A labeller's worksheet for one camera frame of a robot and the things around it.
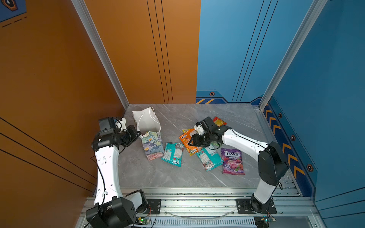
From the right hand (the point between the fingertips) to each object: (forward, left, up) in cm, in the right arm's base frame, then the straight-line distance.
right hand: (192, 143), depth 85 cm
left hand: (0, +27, +13) cm, 30 cm away
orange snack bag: (+1, +1, -9) cm, 9 cm away
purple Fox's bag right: (-7, -25, -10) cm, 27 cm away
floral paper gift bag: (+13, +29, -3) cm, 32 cm away
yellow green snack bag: (+15, +5, -8) cm, 18 cm away
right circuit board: (-37, -36, -14) cm, 53 cm away
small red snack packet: (+25, -21, -11) cm, 35 cm away
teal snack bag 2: (-6, -12, -9) cm, 16 cm away
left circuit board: (-37, +26, -13) cm, 47 cm away
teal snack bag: (-2, +12, -8) cm, 15 cm away
